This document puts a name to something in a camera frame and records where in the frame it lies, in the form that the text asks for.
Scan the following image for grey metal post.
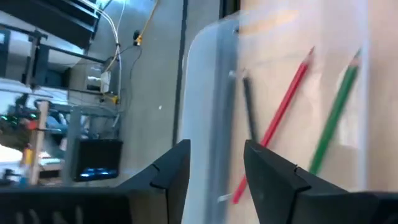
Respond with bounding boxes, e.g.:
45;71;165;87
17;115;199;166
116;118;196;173
62;105;82;184

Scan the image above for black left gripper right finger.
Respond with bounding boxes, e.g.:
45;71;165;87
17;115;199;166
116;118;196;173
243;139;358;224

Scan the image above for wooden post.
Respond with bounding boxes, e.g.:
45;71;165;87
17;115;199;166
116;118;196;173
28;100;50;186

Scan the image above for green pencil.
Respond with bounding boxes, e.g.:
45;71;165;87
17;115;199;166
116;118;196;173
308;49;362;175

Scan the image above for small clear plastic bin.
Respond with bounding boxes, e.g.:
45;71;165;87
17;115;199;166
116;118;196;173
180;0;371;224

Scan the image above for black box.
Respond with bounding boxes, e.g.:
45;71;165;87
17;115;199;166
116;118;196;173
72;139;124;183

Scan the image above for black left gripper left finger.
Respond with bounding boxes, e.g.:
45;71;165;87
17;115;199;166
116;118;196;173
117;139;192;224

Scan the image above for red pencil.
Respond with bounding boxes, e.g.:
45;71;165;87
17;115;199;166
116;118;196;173
232;46;315;205

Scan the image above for yellow floor cable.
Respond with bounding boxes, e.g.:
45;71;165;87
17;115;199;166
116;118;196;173
133;0;160;47

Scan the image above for white power adapter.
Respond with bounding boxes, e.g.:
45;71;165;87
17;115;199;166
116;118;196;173
99;70;113;94

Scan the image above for black desk stand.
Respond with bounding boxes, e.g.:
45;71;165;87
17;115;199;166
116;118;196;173
0;0;108;82

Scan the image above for white cable pair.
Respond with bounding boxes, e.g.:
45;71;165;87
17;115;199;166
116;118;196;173
79;0;123;94

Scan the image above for black pencil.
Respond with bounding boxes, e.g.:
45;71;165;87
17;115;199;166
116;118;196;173
241;76;259;143

